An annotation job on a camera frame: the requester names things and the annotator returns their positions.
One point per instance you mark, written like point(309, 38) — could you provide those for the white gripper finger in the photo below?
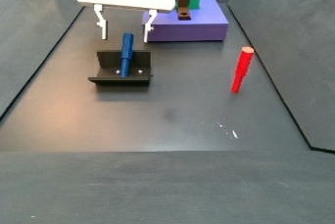
point(102, 21)
point(148, 27)

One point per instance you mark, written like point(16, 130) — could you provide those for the blue peg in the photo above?
point(128, 49)

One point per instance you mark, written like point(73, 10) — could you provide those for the black angled fixture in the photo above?
point(110, 67)

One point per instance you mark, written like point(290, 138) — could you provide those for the purple base block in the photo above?
point(208, 25)

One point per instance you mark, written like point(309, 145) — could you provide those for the red peg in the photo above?
point(243, 67)

